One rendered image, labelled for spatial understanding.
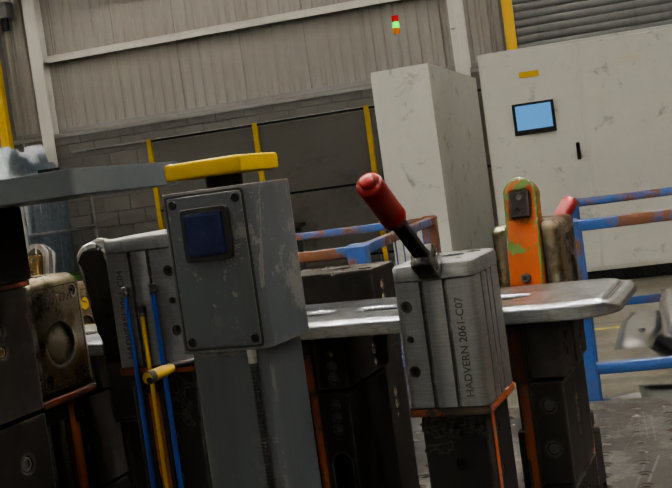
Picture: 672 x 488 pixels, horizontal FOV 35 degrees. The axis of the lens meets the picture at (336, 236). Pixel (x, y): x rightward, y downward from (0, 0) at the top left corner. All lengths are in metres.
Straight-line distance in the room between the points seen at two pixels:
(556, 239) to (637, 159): 7.75
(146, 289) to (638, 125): 8.07
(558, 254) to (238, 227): 0.52
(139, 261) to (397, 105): 8.12
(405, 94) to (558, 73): 1.27
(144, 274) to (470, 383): 0.30
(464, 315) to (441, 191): 8.11
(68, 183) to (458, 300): 0.31
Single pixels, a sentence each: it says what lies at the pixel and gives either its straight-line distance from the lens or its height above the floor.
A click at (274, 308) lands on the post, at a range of 0.72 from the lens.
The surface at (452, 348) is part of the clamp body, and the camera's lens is 0.84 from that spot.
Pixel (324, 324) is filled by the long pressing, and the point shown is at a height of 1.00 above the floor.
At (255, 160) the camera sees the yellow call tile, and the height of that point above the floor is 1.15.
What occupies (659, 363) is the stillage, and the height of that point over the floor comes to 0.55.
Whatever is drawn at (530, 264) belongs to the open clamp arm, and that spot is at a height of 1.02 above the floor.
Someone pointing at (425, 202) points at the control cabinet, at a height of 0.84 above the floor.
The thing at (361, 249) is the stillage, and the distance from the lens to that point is 2.93.
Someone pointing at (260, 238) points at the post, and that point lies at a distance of 0.71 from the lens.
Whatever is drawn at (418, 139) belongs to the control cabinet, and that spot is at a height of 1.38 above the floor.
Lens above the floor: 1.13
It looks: 3 degrees down
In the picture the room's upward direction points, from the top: 8 degrees counter-clockwise
